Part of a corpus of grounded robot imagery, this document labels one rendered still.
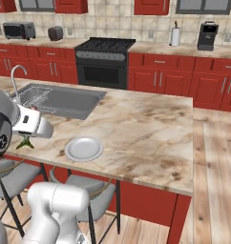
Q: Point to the grey toaster oven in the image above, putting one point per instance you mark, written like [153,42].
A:
[18,30]

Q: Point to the dark grey toaster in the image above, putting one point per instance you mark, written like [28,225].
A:
[55,33]

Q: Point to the red wall cupboard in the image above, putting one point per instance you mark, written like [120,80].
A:
[71,6]
[151,7]
[3,5]

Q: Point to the black coffee machine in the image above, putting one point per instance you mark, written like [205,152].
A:
[207,36]

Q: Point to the white paper towel roll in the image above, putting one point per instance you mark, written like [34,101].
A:
[175,36]

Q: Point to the grey cushioned stool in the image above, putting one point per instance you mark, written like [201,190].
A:
[15,178]
[100,197]

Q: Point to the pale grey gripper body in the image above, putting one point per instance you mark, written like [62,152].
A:
[45,127]

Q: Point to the silver curved tap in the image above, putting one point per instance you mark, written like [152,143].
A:
[15,79]

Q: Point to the white round plate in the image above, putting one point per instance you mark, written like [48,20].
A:
[84,149]

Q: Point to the black stove with oven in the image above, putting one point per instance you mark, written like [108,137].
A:
[101,63]

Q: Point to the white wall socket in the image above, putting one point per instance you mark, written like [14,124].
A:
[227,37]
[151,34]
[70,31]

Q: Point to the red island cabinet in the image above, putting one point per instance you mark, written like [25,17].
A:
[146,203]

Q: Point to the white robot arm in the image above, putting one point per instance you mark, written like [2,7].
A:
[57,203]

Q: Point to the grey framed window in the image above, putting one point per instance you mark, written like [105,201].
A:
[203,6]
[36,4]

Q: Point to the red lower cupboard run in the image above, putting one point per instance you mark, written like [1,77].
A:
[34,63]
[184,79]

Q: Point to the red onion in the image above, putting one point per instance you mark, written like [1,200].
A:
[33,109]

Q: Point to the grey kitchen sink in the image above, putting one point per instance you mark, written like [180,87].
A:
[73,101]

